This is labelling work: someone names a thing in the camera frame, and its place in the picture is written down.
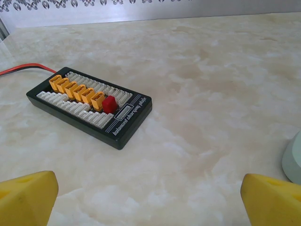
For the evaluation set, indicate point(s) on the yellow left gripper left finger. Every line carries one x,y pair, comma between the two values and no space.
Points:
26,202

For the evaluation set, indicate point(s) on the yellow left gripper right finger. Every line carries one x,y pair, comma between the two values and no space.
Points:
272,204

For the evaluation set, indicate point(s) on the mint green earbud case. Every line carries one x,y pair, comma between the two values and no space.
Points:
294,162

